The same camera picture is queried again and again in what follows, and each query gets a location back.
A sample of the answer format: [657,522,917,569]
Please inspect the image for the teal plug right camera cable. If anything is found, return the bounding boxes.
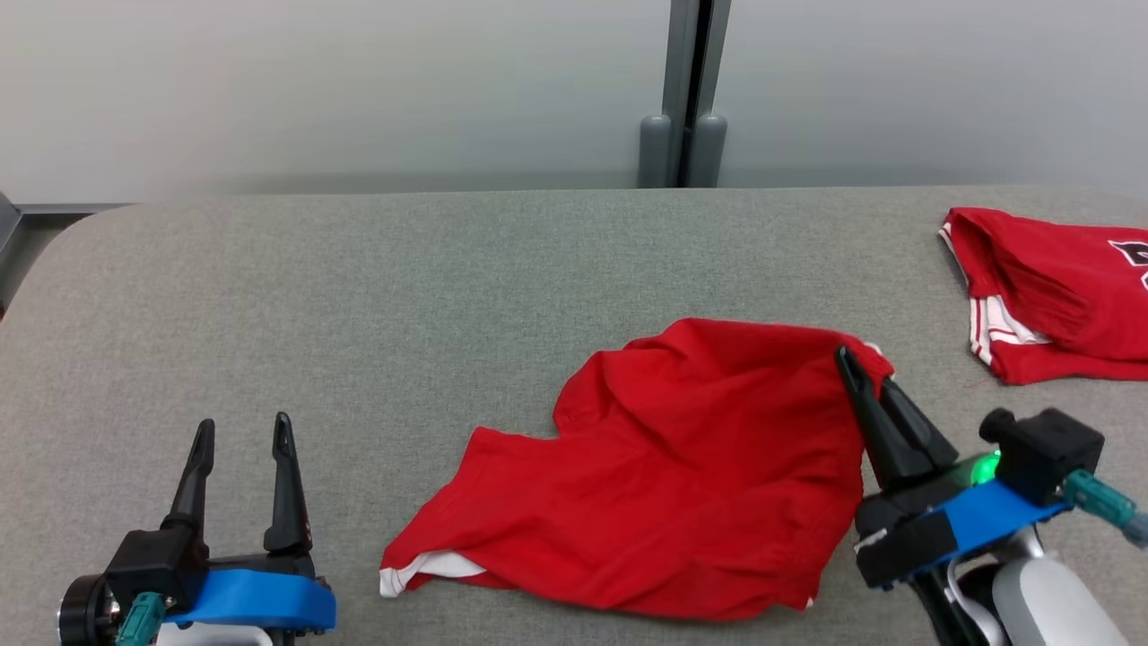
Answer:
[1063,469,1148,550]

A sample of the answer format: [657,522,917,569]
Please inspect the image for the grey cylindrical post foot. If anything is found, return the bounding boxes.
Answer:
[689,113,728,189]
[638,114,673,189]

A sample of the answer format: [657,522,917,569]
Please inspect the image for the teal plug camera cable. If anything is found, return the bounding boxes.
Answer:
[115,592,167,646]
[1063,469,1148,550]

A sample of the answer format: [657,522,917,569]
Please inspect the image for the red jersey with black number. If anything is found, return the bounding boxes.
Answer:
[937,206,1148,387]

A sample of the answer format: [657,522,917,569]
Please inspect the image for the teal plug left camera cable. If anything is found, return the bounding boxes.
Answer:
[115,592,167,646]

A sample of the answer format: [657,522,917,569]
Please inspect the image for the grey metal partition post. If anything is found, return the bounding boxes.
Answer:
[662,0,732,189]

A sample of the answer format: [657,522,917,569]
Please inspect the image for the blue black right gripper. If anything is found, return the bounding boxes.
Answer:
[835,346,1074,591]

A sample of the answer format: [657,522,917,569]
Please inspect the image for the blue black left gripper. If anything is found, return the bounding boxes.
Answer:
[57,412,338,646]

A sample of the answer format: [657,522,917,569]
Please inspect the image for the white flat ribbon cable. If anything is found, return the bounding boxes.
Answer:
[946,554,987,629]

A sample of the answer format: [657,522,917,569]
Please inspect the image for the red shorts with white stripes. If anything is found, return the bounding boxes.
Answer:
[378,318,896,622]

